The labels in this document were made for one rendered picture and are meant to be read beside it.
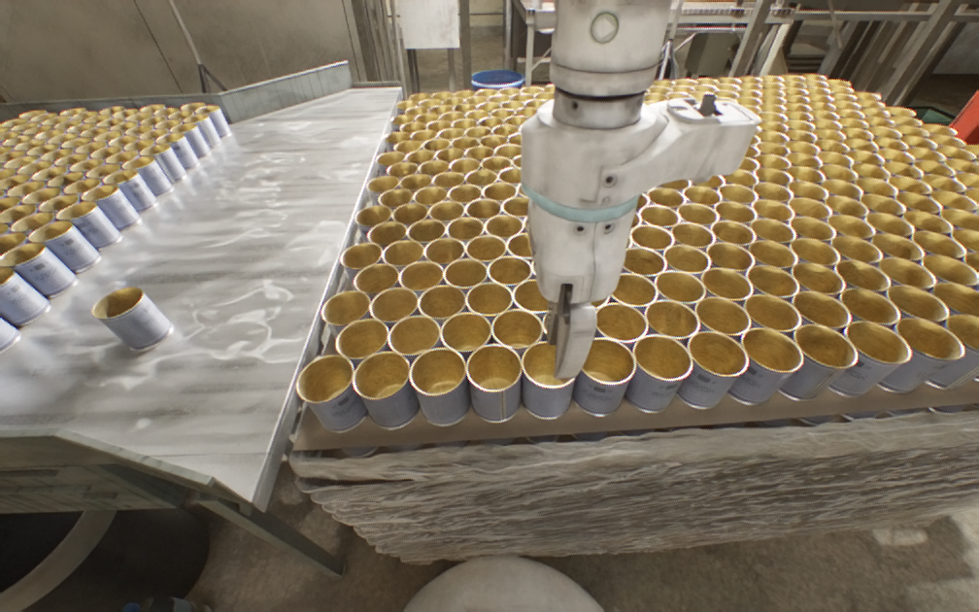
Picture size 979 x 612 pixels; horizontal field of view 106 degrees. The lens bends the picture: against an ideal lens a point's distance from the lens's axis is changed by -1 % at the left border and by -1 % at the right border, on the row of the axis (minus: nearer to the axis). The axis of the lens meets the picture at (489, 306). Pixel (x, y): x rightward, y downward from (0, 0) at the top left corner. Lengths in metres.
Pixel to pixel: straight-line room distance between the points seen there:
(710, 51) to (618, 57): 4.21
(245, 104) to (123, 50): 2.09
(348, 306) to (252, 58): 2.78
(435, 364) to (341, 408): 0.13
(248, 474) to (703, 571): 1.49
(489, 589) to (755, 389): 0.86
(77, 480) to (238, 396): 0.32
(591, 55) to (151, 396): 0.70
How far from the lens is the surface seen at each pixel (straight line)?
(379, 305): 0.59
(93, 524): 1.41
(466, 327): 0.55
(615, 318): 0.58
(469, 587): 1.21
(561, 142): 0.23
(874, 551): 2.08
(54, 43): 3.94
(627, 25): 0.22
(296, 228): 0.95
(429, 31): 3.28
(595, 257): 0.26
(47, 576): 1.41
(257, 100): 1.67
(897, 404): 0.74
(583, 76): 0.23
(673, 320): 0.61
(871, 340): 0.71
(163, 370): 0.77
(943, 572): 2.21
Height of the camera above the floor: 1.56
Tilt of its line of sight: 46 degrees down
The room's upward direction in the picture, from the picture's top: 1 degrees counter-clockwise
